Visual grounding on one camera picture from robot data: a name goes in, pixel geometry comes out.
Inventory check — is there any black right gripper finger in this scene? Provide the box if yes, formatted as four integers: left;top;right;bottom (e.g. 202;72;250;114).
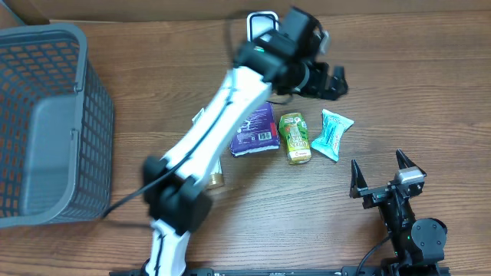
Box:
350;159;367;192
396;149;427;176

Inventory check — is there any teal snack packet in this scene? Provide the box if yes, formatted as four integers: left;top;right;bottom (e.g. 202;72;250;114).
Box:
311;109;354;162

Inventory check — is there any green tea carton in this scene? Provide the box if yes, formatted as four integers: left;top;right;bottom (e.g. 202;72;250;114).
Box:
278;113;311;165

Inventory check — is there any purple snack packet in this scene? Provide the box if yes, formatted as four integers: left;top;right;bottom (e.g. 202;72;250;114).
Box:
229;103;280;157

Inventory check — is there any white cream tube gold cap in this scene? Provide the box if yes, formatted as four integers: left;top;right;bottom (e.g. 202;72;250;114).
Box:
191;107;225;190

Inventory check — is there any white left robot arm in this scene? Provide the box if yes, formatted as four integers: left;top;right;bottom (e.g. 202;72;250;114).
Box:
142;7;348;275

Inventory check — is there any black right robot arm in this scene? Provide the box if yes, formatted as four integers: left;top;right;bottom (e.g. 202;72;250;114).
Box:
350;149;450;276

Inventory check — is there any white barcode scanner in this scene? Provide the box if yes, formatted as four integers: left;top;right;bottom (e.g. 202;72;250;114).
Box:
246;11;279;41

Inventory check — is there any grey plastic mesh basket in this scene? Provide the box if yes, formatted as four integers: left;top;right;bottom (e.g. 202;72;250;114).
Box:
1;24;115;228

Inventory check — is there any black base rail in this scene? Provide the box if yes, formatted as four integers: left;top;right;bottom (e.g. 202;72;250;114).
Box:
109;266;452;276

